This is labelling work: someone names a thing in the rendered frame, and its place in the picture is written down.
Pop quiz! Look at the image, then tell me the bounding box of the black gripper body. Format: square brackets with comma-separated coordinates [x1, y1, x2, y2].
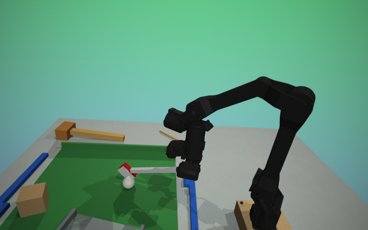
[177, 139, 205, 181]

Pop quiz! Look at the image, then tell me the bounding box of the green putting mat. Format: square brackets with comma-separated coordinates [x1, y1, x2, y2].
[0, 148, 178, 230]

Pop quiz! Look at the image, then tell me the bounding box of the red and grey golf putter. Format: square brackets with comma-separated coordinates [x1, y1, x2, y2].
[118, 163, 178, 178]

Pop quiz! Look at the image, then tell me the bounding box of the brown wooden mallet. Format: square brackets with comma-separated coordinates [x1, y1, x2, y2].
[55, 121, 125, 142]

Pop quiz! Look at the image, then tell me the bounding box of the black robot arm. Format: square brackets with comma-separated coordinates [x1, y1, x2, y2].
[164, 76, 315, 230]

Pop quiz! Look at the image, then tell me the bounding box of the white ball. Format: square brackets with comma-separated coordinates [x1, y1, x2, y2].
[123, 176, 135, 188]

